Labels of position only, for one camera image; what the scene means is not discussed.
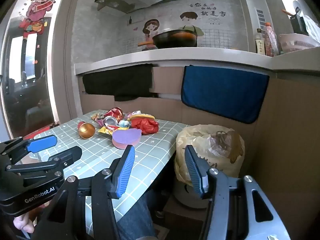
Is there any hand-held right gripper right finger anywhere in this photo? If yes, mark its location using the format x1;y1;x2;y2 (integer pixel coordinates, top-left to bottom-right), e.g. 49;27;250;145
184;144;294;240

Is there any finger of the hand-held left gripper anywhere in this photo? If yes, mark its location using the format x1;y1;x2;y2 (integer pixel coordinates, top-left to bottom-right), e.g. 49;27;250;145
0;134;58;166
5;146;83;181

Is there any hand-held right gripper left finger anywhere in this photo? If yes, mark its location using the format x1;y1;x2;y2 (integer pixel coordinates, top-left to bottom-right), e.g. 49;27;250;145
35;144;136;240

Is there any white smiley trash bin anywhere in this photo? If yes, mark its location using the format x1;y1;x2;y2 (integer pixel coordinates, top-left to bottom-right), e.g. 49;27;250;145
174;177;213;209

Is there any gold red egg-shaped capsule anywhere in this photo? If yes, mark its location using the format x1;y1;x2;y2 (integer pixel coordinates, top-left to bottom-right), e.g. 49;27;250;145
78;121;96;140

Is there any red plastic bag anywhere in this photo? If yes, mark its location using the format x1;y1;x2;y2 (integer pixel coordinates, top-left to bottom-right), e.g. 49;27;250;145
130;118;159;135

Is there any crushed red can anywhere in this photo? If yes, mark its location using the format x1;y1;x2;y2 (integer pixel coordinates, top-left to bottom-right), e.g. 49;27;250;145
103;107;125;128

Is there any person's left hand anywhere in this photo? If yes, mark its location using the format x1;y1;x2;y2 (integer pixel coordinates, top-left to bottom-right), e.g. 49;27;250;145
13;209;42;234

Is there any red mat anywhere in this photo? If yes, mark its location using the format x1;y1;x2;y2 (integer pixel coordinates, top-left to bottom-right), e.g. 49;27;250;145
24;121;60;140

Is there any green checked tablecloth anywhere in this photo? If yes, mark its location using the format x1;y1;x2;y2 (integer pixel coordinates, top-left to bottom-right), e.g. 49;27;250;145
15;109;192;233

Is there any person's leg in jeans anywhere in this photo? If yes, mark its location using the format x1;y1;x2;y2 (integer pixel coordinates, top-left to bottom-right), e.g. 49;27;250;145
116;195;160;240

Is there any sliding glass door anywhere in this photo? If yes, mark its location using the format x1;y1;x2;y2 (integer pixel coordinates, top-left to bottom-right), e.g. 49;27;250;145
0;0;75;140

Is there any blue towel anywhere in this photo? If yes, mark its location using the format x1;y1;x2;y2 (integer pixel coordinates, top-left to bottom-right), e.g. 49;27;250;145
181;65;270;124

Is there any black cloth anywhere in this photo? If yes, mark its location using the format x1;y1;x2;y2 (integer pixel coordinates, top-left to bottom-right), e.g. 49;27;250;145
82;64;153;102

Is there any white kitchen counter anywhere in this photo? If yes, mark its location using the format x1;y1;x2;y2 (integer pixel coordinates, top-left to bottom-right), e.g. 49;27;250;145
74;49;320;79

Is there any black wok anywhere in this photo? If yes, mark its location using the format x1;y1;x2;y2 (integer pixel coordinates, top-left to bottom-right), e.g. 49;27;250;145
137;29;198;49

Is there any red cartoon door sticker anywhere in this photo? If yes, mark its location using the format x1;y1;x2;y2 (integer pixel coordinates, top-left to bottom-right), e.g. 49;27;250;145
17;0;67;39

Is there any dark-capped sauce bottle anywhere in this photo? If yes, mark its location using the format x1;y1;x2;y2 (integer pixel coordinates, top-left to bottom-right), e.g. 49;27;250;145
254;28;266;55

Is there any orange-capped pink bottle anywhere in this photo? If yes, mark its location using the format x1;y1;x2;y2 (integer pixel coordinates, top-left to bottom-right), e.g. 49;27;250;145
264;22;279;57

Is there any black knife block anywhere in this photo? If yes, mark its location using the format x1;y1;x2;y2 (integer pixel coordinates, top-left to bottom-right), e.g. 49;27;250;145
281;6;310;37

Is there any cartoon couple wall sticker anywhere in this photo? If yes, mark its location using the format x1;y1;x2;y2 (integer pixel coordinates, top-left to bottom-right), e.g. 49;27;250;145
126;2;228;48

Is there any white wall-mounted appliance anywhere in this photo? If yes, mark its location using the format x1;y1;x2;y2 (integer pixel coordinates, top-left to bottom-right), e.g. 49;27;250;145
241;0;272;33

